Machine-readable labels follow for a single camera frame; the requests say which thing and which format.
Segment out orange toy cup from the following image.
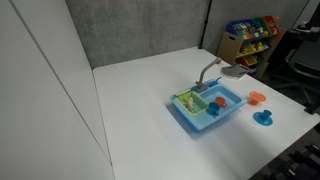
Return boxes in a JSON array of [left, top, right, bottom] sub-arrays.
[[215, 97, 227, 108]]

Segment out small white toy bottle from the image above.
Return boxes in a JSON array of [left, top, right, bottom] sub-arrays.
[[187, 97, 193, 111]]

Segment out grey toy faucet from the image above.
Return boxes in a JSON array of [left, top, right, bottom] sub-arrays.
[[194, 57, 222, 93]]

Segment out blue toy sink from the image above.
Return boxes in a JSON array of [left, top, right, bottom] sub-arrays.
[[170, 79, 247, 132]]

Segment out blue toy cup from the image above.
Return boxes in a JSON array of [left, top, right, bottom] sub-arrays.
[[207, 102, 220, 116]]

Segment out orange toy plate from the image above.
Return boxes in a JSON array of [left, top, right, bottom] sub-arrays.
[[249, 91, 266, 105]]

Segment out toy storage shelf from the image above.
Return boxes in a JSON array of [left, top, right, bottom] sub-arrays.
[[217, 15, 285, 78]]

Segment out blue toy plate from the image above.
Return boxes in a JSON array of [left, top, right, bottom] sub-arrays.
[[253, 110, 273, 126]]

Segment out yellow-green dish rack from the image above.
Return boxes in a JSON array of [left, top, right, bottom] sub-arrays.
[[175, 91, 208, 116]]

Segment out black tripod pole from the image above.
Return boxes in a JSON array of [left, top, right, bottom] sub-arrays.
[[198, 0, 213, 49]]

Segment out black office chair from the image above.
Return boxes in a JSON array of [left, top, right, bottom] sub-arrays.
[[266, 3, 320, 116]]

